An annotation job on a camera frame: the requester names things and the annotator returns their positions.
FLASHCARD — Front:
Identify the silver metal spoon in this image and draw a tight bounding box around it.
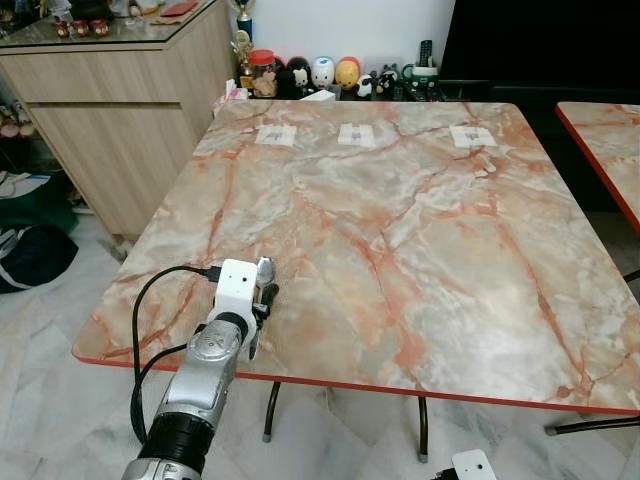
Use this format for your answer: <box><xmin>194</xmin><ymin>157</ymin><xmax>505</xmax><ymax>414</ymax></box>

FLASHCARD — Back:
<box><xmin>248</xmin><ymin>256</ymin><xmax>278</xmax><ymax>362</ymax></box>

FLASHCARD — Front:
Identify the white paper marker tag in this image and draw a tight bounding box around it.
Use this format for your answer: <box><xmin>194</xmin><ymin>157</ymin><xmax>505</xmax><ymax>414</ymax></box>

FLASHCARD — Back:
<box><xmin>449</xmin><ymin>125</ymin><xmax>499</xmax><ymax>150</ymax></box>
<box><xmin>337</xmin><ymin>123</ymin><xmax>379</xmax><ymax>149</ymax></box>
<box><xmin>257</xmin><ymin>124</ymin><xmax>299</xmax><ymax>149</ymax></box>

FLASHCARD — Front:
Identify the black round doll figurine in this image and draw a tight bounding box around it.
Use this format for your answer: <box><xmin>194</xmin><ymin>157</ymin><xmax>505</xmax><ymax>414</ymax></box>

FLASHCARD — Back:
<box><xmin>286</xmin><ymin>56</ymin><xmax>312</xmax><ymax>99</ymax></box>

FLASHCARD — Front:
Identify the clear jar with red lid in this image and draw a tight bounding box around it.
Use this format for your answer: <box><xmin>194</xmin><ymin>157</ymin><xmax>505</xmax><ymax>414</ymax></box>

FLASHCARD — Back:
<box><xmin>249</xmin><ymin>49</ymin><xmax>279</xmax><ymax>99</ymax></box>

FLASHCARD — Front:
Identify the white round doll figurine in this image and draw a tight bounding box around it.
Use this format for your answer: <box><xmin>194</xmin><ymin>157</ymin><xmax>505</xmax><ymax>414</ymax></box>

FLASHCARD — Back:
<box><xmin>310</xmin><ymin>56</ymin><xmax>337</xmax><ymax>92</ymax></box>

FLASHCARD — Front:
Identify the yellow round doll figurine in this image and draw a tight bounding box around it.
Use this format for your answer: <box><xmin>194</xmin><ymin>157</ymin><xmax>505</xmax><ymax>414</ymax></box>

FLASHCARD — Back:
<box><xmin>334</xmin><ymin>56</ymin><xmax>362</xmax><ymax>94</ymax></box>

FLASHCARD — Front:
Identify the black bag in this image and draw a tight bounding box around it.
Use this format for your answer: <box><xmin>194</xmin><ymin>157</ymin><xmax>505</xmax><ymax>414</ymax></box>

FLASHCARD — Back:
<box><xmin>0</xmin><ymin>224</ymin><xmax>80</xmax><ymax>294</ymax></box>

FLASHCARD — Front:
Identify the light wooden cabinet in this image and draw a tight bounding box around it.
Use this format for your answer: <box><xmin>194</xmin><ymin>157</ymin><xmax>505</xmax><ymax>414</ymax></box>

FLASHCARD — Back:
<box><xmin>0</xmin><ymin>0</ymin><xmax>237</xmax><ymax>243</ymax></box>

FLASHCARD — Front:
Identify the black and white cat figurine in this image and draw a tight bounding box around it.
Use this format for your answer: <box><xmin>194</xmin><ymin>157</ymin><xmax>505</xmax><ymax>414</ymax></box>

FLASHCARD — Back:
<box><xmin>375</xmin><ymin>64</ymin><xmax>402</xmax><ymax>99</ymax></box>

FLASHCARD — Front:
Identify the dark green bag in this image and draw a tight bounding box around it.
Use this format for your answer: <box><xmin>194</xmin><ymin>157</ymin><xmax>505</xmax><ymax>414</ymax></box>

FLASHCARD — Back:
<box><xmin>0</xmin><ymin>170</ymin><xmax>78</xmax><ymax>237</ymax></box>

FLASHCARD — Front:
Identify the green and white mug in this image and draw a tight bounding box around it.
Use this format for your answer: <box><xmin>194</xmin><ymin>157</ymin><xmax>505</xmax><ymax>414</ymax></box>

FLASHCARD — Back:
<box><xmin>404</xmin><ymin>64</ymin><xmax>442</xmax><ymax>101</ymax></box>

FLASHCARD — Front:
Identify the gold and blue trophy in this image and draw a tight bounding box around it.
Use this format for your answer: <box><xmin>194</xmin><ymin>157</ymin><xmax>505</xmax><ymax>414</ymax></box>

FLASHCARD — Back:
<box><xmin>230</xmin><ymin>0</ymin><xmax>257</xmax><ymax>77</ymax></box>

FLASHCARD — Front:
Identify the flat red packet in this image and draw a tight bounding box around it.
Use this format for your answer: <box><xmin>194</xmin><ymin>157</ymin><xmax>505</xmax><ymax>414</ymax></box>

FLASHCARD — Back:
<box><xmin>159</xmin><ymin>1</ymin><xmax>199</xmax><ymax>19</ymax></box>

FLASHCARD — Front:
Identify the black television screen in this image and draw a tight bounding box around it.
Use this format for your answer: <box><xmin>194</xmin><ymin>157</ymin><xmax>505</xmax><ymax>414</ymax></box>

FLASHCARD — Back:
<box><xmin>440</xmin><ymin>0</ymin><xmax>640</xmax><ymax>103</ymax></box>

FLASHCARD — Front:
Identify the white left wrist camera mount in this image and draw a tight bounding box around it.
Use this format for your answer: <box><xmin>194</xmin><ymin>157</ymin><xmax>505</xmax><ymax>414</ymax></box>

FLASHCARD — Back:
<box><xmin>213</xmin><ymin>259</ymin><xmax>264</xmax><ymax>323</ymax></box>

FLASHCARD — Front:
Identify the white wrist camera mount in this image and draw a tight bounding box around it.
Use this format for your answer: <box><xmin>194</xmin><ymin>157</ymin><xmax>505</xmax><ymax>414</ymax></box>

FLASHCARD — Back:
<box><xmin>451</xmin><ymin>449</ymin><xmax>498</xmax><ymax>480</ymax></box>
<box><xmin>213</xmin><ymin>259</ymin><xmax>264</xmax><ymax>323</ymax></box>

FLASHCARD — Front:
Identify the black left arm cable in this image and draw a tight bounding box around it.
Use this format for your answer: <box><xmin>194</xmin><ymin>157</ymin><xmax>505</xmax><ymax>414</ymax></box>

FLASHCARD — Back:
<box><xmin>130</xmin><ymin>264</ymin><xmax>224</xmax><ymax>446</ymax></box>

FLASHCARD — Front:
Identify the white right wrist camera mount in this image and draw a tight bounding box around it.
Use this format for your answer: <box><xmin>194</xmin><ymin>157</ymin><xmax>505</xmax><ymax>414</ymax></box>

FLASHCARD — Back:
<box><xmin>451</xmin><ymin>449</ymin><xmax>498</xmax><ymax>480</ymax></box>

